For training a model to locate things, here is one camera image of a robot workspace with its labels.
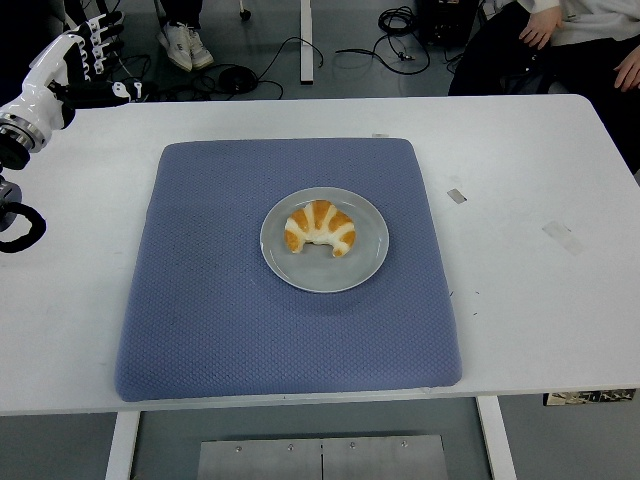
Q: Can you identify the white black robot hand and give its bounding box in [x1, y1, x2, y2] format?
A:
[0, 12, 146, 134]

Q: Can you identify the person's left hand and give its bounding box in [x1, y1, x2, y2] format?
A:
[613, 48, 640, 94]

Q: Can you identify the person's right hand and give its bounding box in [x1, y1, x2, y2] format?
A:
[518, 7, 567, 51]

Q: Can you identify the orange striped croissant bread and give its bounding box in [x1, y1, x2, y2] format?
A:
[283, 199, 357, 259]

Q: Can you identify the seated person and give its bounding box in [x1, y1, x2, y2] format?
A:
[448, 0, 640, 97]

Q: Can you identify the black equipment box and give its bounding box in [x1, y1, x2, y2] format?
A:
[417, 0, 482, 49]

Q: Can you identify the person with white shoes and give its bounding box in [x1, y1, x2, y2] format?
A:
[155, 0, 216, 73]

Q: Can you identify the large clear tape piece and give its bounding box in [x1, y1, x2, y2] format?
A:
[541, 220, 585, 256]

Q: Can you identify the blue quilted mat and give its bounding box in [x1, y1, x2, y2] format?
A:
[113, 138, 463, 404]

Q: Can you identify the grey round plate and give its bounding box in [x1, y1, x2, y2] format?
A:
[259, 186, 390, 294]

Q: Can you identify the white table leg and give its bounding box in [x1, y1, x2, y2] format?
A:
[475, 395, 518, 480]
[103, 410, 142, 480]

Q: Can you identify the grey metal plate with screws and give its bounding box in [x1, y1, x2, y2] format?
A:
[197, 434, 447, 480]

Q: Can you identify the black cable bundle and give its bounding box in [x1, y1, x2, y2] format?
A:
[377, 4, 426, 37]

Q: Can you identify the black cable with plug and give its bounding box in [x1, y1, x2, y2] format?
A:
[334, 45, 432, 77]

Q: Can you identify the black coiled floor cable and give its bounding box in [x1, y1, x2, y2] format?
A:
[215, 65, 260, 95]

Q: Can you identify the white vertical post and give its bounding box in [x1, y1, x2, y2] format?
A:
[298, 0, 316, 85]

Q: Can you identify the long black floor cable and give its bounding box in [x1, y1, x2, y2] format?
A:
[252, 35, 326, 101]

